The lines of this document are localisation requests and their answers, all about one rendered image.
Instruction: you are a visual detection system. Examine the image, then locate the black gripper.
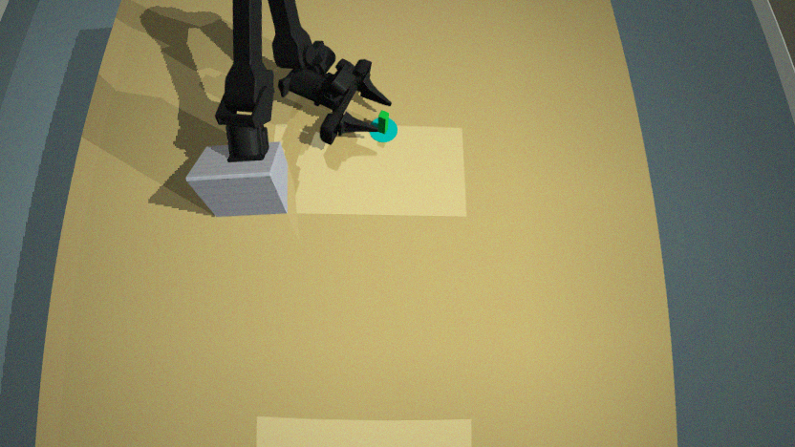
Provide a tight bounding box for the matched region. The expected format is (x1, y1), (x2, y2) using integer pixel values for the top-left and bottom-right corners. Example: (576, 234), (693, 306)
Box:
(309, 59), (392, 145)

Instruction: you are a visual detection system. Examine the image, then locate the cyan circle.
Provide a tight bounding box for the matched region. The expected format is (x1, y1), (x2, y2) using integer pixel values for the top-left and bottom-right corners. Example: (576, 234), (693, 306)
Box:
(369, 118), (398, 142)

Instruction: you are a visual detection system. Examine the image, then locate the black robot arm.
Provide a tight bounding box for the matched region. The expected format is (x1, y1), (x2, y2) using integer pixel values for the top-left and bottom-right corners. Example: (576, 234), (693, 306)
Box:
(215, 0), (355, 162)

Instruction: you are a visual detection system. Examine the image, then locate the green rectangular post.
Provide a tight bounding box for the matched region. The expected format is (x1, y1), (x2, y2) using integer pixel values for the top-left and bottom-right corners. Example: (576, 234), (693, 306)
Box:
(377, 110), (389, 135)

